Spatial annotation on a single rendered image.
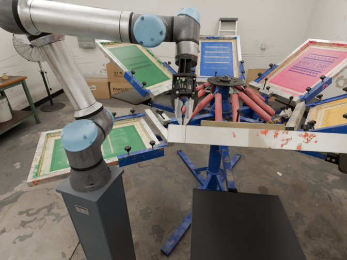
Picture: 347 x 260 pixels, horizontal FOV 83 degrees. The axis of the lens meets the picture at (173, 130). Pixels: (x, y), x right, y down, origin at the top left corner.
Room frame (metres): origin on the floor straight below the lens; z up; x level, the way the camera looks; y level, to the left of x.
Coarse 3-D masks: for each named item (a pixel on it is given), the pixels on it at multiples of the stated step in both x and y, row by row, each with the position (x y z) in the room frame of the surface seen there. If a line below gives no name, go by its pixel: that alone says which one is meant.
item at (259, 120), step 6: (210, 102) 1.94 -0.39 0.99; (204, 108) 1.71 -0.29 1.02; (210, 108) 1.71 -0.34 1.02; (240, 108) 1.71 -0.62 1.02; (246, 108) 1.71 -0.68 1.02; (204, 114) 1.58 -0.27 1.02; (210, 114) 1.58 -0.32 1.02; (246, 114) 1.75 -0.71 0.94; (252, 114) 1.69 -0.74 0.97; (192, 120) 1.42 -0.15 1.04; (198, 120) 1.50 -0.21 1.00; (222, 120) 1.46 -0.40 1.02; (246, 120) 1.46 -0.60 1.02; (252, 120) 1.46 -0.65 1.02; (258, 120) 1.42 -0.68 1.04
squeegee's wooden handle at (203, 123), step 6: (204, 120) 0.89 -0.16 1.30; (216, 126) 0.87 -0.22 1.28; (222, 126) 0.87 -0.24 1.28; (228, 126) 0.86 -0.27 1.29; (234, 126) 0.86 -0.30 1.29; (240, 126) 0.86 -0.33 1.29; (246, 126) 0.86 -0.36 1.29; (252, 126) 0.85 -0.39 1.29; (258, 126) 0.85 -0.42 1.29; (264, 126) 0.85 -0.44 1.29; (270, 126) 0.85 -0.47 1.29; (276, 126) 0.84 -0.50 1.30; (282, 126) 0.84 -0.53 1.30
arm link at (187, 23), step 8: (184, 8) 0.71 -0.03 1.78; (192, 8) 0.70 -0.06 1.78; (176, 16) 0.70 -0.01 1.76; (184, 16) 0.69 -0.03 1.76; (192, 16) 0.69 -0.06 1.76; (176, 24) 0.68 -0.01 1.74; (184, 24) 0.68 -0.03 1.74; (192, 24) 0.68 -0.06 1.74; (176, 32) 0.67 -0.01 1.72; (184, 32) 0.66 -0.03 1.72; (192, 32) 0.66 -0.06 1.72; (176, 40) 0.68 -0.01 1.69; (184, 40) 0.65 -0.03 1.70; (192, 40) 0.65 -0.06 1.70
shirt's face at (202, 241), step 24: (216, 192) 0.75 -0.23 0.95; (240, 192) 0.75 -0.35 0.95; (216, 216) 0.60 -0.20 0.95; (240, 216) 0.60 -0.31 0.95; (264, 216) 0.60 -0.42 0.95; (192, 240) 0.49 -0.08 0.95; (216, 240) 0.49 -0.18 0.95; (240, 240) 0.49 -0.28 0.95; (264, 240) 0.49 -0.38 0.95; (288, 240) 0.49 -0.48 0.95
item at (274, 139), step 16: (176, 128) 0.36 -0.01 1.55; (192, 128) 0.36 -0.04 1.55; (208, 128) 0.36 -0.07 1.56; (224, 128) 0.35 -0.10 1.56; (240, 128) 0.35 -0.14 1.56; (208, 144) 0.34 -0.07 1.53; (224, 144) 0.34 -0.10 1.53; (240, 144) 0.33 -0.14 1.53; (256, 144) 0.33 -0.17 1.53; (272, 144) 0.33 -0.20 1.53; (288, 144) 0.33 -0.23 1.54; (304, 144) 0.32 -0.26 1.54; (320, 144) 0.32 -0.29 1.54; (336, 144) 0.32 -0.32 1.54
